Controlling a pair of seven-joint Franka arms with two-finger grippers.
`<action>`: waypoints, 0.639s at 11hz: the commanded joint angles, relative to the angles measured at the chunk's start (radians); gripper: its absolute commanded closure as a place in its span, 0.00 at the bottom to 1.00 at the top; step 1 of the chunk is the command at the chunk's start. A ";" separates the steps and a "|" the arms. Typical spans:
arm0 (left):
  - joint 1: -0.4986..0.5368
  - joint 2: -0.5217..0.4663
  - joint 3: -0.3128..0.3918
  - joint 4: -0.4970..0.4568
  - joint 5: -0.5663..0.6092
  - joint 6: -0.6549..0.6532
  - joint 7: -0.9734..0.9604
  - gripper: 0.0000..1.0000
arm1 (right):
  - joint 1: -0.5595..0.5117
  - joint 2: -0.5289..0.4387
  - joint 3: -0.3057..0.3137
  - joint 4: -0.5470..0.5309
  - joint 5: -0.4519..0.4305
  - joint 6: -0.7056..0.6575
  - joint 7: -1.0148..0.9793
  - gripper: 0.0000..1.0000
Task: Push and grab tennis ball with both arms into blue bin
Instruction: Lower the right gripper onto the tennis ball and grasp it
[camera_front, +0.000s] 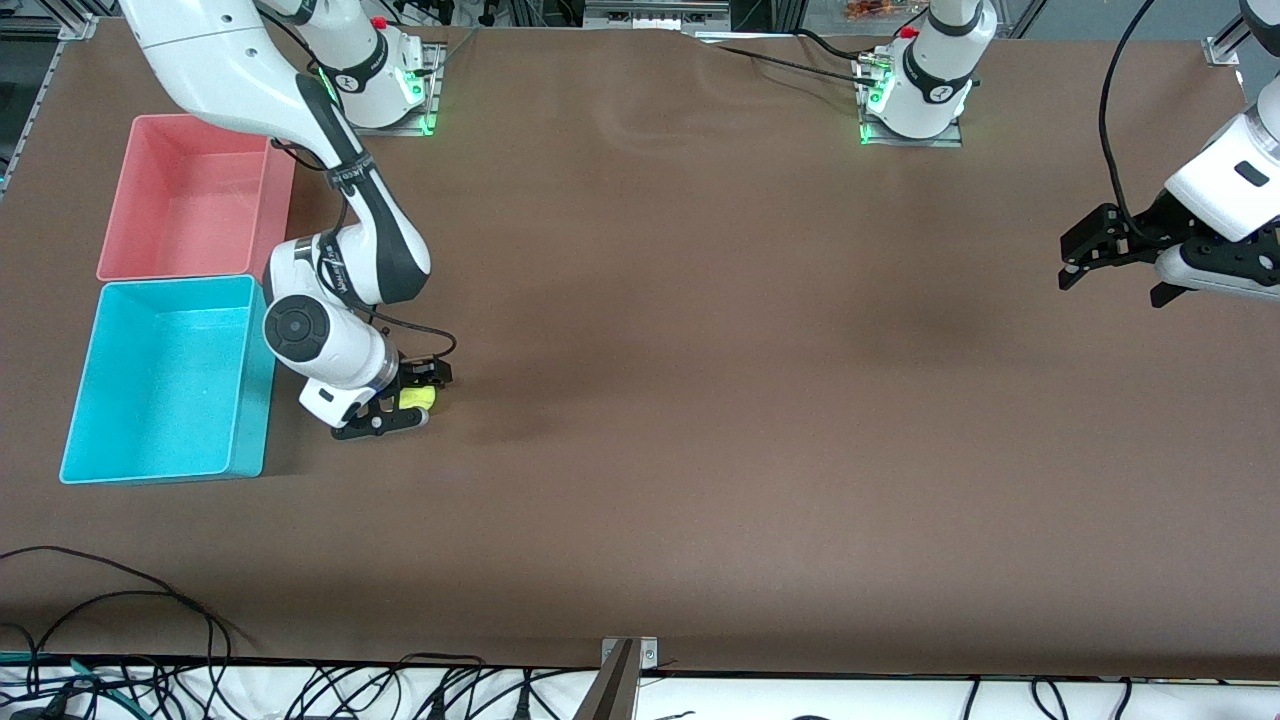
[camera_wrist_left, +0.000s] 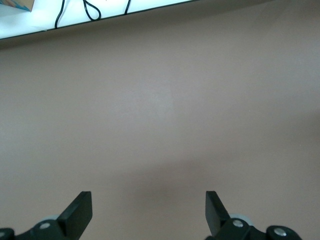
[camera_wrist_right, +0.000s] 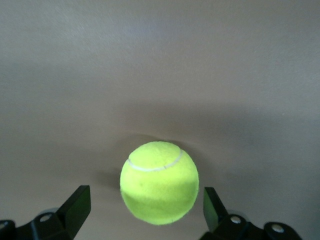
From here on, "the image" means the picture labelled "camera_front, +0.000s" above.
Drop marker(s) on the blue plastic bin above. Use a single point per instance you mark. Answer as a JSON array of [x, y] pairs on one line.
[[160, 400]]

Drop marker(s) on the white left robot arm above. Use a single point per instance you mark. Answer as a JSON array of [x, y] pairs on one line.
[[925, 90]]

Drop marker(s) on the metal table edge bracket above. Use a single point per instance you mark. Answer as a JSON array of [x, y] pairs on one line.
[[648, 655]]

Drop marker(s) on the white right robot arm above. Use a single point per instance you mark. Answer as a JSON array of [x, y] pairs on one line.
[[230, 70]]

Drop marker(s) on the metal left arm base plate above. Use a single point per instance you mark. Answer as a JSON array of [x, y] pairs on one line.
[[952, 137]]

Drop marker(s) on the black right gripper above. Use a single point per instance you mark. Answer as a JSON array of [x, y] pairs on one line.
[[415, 378]]

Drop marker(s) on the brown table cover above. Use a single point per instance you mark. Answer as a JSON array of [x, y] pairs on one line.
[[640, 450]]

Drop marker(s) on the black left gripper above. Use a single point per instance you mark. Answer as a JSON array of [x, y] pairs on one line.
[[1147, 233]]

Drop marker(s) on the yellow-green tennis ball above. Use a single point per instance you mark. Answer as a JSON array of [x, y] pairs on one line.
[[418, 398]]

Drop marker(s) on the grey camera pole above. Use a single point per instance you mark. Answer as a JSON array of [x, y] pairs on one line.
[[610, 695]]

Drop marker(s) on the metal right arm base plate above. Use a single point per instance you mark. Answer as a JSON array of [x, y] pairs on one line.
[[436, 95]]

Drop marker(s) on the aluminium frame profile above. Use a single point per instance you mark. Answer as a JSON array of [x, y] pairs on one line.
[[655, 15]]

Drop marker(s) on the pink plastic bin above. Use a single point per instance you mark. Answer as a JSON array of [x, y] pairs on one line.
[[190, 210]]

